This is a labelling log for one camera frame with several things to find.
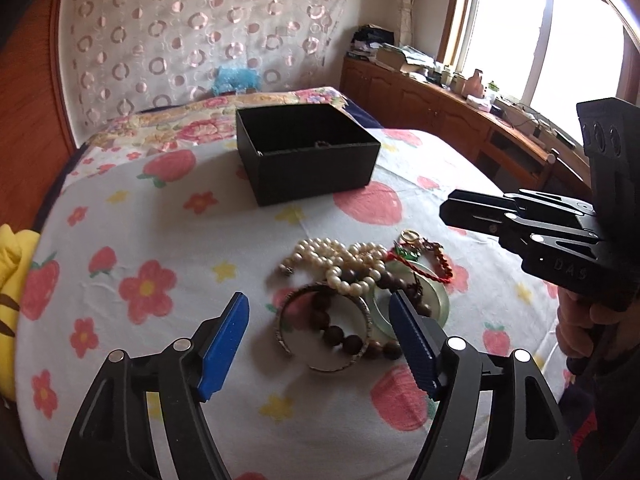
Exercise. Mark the white appliance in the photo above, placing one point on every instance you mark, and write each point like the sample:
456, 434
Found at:
517, 112

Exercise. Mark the circle pattern lace cover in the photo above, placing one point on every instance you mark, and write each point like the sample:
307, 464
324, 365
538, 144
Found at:
175, 35

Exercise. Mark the wooden headboard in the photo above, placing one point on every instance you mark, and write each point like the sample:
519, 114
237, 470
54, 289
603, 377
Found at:
35, 110

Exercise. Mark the pile of dark clothes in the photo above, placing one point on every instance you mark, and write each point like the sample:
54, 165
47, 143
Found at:
367, 40

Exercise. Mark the floral quilt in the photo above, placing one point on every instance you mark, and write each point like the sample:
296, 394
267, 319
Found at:
200, 120

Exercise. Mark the yellow plush toy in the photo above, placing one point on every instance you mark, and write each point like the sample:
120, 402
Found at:
10, 285

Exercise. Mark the long wooden cabinet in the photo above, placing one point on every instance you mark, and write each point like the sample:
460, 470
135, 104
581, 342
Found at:
425, 105

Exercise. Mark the pink bottle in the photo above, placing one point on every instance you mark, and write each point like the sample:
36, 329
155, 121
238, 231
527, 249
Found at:
474, 84

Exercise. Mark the pale green jade bangle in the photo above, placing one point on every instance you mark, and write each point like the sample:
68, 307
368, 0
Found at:
436, 305

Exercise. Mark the white tissue pack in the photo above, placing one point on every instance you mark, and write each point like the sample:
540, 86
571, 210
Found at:
480, 104

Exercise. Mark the blue plush toy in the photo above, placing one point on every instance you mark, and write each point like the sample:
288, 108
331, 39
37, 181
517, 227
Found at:
235, 80

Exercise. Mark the silver metal bangle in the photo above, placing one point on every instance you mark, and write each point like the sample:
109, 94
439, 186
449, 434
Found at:
282, 332

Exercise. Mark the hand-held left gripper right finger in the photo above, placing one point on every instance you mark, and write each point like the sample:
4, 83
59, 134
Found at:
411, 347

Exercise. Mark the patterned curtain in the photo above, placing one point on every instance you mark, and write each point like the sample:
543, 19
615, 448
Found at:
415, 0

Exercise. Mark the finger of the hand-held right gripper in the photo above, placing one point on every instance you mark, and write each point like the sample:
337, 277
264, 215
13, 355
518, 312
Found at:
475, 212
545, 241

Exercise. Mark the black cardboard box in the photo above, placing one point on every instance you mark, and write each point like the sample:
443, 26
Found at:
310, 172

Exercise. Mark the wooden frame window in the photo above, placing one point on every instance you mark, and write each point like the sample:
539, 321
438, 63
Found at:
525, 25

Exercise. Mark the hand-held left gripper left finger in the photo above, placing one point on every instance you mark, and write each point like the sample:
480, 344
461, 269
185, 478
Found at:
226, 344

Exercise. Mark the person's right hand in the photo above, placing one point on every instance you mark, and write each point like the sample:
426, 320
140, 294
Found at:
575, 327

